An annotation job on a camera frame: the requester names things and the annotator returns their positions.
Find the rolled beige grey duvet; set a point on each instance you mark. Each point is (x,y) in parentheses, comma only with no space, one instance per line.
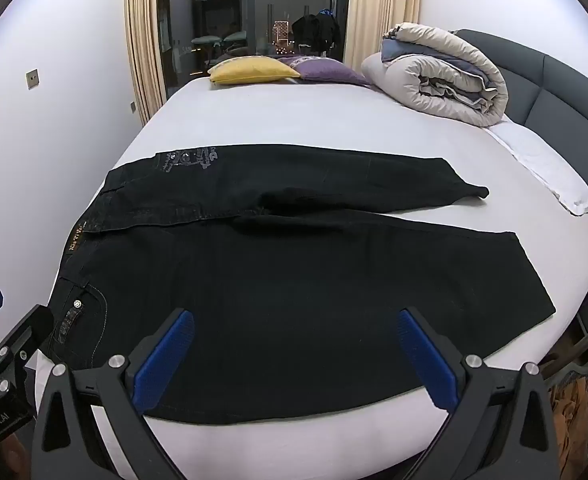
(439,80)

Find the black denim pants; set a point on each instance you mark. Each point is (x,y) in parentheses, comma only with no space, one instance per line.
(284,280)

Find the yellow pillow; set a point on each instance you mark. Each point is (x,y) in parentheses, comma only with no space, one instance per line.
(254,70)

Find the white bed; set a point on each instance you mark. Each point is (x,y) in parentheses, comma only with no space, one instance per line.
(324,120)

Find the dark hanging clothes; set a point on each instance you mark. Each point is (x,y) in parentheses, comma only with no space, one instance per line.
(314,30)

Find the wall socket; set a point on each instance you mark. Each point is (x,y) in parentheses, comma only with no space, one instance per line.
(32,78)

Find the brown cloth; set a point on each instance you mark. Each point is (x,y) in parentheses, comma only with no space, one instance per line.
(571,410)

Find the glass window door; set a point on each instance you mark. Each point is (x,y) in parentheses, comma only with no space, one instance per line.
(234,10)

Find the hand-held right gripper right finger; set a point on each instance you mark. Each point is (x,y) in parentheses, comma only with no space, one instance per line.
(426,360)

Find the beige curtain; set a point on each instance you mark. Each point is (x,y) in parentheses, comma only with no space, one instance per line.
(381,10)
(141,35)

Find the grey upholstered headboard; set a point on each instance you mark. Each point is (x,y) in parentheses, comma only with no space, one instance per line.
(549,80)

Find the purple pillow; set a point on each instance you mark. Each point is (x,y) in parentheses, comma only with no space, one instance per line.
(329,70)

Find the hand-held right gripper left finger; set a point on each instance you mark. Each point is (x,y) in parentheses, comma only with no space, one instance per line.
(166,360)

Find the white pillow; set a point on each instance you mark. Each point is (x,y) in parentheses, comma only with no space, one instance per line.
(544,165)

